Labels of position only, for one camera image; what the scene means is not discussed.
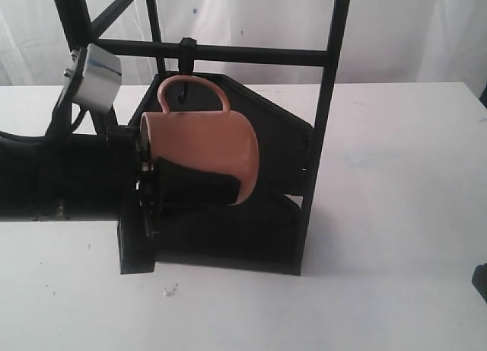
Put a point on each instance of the black tiered shelf rack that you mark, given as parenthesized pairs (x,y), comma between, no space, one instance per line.
(268,231)

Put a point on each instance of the black object at right edge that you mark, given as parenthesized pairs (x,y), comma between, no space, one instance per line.
(479,280)

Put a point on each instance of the white backdrop curtain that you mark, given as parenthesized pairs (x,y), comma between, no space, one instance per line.
(384,41)

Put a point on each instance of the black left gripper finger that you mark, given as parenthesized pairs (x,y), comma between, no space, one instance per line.
(180,189)

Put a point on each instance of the terracotta ceramic mug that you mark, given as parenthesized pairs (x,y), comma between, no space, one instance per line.
(216,141)

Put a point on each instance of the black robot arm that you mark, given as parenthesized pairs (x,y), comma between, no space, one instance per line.
(94,178)

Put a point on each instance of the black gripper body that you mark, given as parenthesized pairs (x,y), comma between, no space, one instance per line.
(137,251)

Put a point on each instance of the black hook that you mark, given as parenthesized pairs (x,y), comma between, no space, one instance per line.
(187,49)

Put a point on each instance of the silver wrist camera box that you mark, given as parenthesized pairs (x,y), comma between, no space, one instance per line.
(93,80)

